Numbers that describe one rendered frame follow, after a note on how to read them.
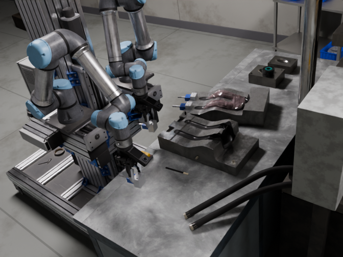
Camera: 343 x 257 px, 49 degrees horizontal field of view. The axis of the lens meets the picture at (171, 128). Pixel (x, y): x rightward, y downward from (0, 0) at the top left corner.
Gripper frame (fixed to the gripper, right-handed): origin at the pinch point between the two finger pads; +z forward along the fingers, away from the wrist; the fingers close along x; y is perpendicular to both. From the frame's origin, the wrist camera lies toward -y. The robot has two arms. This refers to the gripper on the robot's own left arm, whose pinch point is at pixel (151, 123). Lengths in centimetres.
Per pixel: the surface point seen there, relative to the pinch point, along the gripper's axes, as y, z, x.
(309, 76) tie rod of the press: -83, -42, 10
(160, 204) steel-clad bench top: -23, 15, 43
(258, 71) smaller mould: -43, 8, -81
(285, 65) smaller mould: -59, 9, -95
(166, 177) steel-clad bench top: -18.0, 15.0, 24.7
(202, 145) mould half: -34.1, 2.1, 9.8
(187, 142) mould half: -23.1, 6.7, 4.3
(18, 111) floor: 245, 95, -106
